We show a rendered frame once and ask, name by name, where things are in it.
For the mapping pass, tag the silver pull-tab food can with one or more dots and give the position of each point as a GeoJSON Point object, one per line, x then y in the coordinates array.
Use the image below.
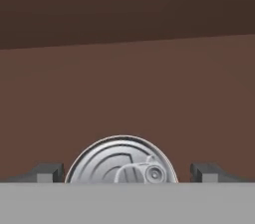
{"type": "Point", "coordinates": [109, 165]}

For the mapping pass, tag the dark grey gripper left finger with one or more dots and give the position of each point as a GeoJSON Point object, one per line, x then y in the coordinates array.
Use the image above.
{"type": "Point", "coordinates": [46, 172]}

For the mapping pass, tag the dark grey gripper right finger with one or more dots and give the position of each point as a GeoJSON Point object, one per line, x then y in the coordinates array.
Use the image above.
{"type": "Point", "coordinates": [207, 172]}

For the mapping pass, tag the brown wooden cabinet interior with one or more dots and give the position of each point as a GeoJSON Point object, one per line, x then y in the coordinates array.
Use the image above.
{"type": "Point", "coordinates": [126, 68]}

